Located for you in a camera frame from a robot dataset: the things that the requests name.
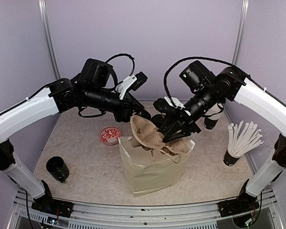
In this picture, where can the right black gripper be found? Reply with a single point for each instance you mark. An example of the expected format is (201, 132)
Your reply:
(178, 117)

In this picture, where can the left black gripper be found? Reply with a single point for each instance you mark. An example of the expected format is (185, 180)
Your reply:
(127, 106)

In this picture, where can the brown cardboard cup carrier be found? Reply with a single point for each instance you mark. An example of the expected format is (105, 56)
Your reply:
(146, 135)

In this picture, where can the stack of paper cups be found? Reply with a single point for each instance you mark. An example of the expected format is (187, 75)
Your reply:
(212, 116)

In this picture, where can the beige paper bag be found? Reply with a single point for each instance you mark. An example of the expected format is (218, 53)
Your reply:
(147, 171)

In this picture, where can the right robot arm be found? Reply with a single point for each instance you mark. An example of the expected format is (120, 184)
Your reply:
(212, 81)

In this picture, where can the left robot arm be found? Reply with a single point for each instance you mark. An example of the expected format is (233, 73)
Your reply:
(95, 86)

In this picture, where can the stack of black lids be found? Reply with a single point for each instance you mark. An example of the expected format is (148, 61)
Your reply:
(157, 120)

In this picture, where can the red white patterned bowl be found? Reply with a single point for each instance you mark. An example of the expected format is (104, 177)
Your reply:
(110, 135)

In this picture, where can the cup holding straws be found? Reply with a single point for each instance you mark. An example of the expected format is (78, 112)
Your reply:
(230, 159)

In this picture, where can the bundle of white straws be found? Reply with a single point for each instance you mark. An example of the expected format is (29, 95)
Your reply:
(243, 138)

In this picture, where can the dark green black can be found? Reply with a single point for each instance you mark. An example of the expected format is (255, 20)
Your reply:
(57, 168)

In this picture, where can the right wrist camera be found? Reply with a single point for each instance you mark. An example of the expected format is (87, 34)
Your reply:
(164, 105)

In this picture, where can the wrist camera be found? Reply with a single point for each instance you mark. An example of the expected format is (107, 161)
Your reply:
(132, 82)
(164, 105)

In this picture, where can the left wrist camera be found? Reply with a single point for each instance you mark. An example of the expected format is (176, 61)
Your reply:
(132, 82)

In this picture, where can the aluminium front rail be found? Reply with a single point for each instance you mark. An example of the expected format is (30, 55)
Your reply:
(204, 215)

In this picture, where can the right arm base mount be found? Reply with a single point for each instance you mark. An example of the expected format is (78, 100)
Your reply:
(242, 203)

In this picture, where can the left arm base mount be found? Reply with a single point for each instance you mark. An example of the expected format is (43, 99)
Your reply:
(47, 204)

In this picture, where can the left corner metal post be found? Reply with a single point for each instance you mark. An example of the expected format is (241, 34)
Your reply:
(47, 33)

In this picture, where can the corner metal post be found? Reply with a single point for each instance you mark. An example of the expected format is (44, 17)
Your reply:
(47, 33)
(240, 31)

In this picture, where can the right corner metal post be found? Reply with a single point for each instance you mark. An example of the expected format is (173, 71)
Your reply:
(240, 31)

